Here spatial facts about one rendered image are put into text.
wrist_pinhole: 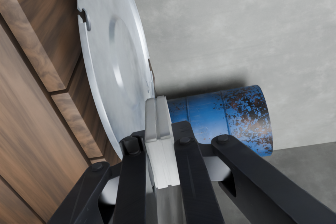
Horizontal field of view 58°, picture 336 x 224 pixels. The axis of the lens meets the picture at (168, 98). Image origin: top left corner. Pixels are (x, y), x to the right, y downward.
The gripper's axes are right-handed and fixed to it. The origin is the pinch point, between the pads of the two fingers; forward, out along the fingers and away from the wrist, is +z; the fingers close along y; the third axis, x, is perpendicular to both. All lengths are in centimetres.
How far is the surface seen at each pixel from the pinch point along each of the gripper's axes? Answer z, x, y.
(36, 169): 13.3, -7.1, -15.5
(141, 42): 37.8, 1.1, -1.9
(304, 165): 262, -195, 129
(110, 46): 18.3, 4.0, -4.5
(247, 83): 247, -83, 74
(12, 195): 15.4, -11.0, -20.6
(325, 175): 247, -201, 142
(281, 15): 217, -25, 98
